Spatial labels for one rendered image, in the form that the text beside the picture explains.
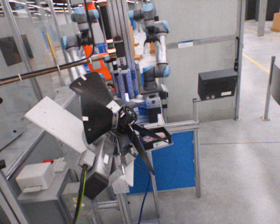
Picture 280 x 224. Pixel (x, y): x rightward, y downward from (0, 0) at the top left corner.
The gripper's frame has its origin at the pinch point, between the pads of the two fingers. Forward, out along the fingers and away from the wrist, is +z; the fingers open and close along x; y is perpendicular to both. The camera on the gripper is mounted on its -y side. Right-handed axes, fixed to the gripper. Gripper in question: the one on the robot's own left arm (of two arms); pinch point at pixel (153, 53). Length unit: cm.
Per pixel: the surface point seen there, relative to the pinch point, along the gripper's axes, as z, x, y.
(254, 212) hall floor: 143, -71, -39
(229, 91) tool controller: 34, -53, -19
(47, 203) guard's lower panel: 90, 95, -53
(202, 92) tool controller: 31.0, -32.8, -18.9
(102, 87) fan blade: 7, 35, -50
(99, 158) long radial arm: 29, 35, -89
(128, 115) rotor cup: 20, 21, -66
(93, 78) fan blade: 1, 40, -47
